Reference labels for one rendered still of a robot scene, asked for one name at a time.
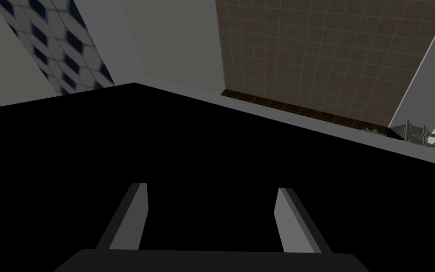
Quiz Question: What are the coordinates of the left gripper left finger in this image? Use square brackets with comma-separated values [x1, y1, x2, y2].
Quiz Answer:
[95, 183, 149, 251]

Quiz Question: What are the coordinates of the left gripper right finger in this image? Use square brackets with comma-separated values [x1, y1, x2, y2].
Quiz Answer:
[274, 187, 333, 254]

